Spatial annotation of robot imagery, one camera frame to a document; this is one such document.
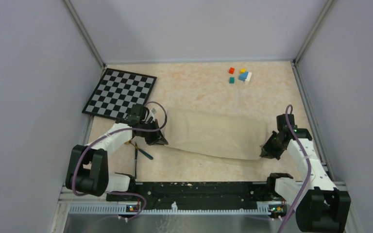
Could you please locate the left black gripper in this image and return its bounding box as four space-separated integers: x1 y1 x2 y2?
137 118 168 145

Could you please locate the beige cloth napkin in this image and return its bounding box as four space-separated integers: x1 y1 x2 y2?
164 108 268 160

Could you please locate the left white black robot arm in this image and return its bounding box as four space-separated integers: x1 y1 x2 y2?
65 104 168 201

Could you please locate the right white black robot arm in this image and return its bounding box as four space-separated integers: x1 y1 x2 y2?
260 114 351 233

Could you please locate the black grey checkerboard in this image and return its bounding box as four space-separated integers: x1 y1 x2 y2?
82 68 157 120

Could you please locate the white block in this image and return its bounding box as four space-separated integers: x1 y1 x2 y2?
244 71 252 84

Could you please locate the blue block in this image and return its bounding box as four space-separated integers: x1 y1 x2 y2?
238 71 248 82

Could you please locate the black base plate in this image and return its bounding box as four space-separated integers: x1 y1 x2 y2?
106 181 298 211

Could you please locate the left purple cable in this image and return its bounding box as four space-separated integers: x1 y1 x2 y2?
71 101 169 222

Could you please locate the aluminium frame rail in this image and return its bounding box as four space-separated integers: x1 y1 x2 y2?
50 182 357 233

